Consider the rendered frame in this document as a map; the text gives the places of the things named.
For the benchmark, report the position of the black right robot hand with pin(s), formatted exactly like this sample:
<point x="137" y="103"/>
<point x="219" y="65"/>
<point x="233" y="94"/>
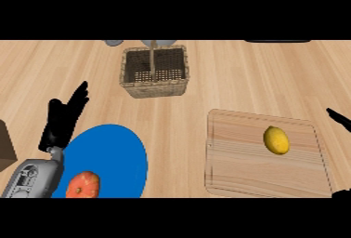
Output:
<point x="340" y="119"/>

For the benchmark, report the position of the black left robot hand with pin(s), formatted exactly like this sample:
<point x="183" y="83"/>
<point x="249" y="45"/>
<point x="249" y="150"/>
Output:
<point x="60" y="122"/>

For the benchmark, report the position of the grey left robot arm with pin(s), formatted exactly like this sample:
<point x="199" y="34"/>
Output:
<point x="35" y="176"/>

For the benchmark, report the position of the yellow lemon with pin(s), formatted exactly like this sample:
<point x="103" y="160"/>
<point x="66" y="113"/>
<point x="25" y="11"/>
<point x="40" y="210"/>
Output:
<point x="276" y="140"/>

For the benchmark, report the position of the wooden cutting board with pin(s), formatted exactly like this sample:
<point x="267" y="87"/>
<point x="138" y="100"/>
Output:
<point x="264" y="158"/>

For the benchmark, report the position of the wicker basket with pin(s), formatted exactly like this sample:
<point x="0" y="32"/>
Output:
<point x="153" y="71"/>

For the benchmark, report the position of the brown wooden box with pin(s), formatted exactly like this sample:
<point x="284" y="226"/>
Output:
<point x="4" y="148"/>

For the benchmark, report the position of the blue round plate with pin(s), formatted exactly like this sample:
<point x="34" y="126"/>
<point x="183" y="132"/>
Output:
<point x="112" y="158"/>

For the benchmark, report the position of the orange fruit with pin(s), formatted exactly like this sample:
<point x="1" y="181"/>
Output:
<point x="82" y="186"/>

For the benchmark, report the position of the small grey bowl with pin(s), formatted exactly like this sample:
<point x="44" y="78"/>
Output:
<point x="112" y="42"/>

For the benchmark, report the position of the large grey bowl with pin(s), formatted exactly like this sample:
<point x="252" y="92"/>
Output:
<point x="159" y="42"/>

